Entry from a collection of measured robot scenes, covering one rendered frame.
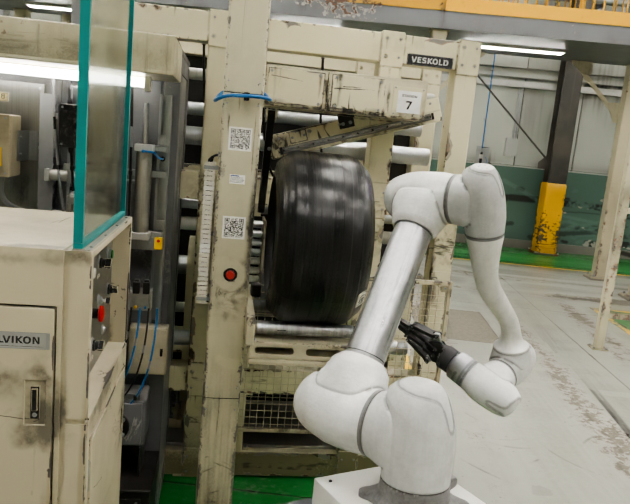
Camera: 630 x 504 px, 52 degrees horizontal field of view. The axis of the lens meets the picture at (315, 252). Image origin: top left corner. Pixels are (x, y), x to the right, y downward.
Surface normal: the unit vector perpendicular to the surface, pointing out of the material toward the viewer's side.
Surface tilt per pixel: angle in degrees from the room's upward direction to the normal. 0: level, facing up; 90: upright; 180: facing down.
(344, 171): 34
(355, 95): 90
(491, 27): 90
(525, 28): 90
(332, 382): 51
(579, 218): 90
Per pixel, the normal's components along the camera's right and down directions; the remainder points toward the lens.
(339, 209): 0.16, -0.29
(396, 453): -0.63, 0.07
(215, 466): 0.13, 0.18
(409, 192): -0.51, -0.43
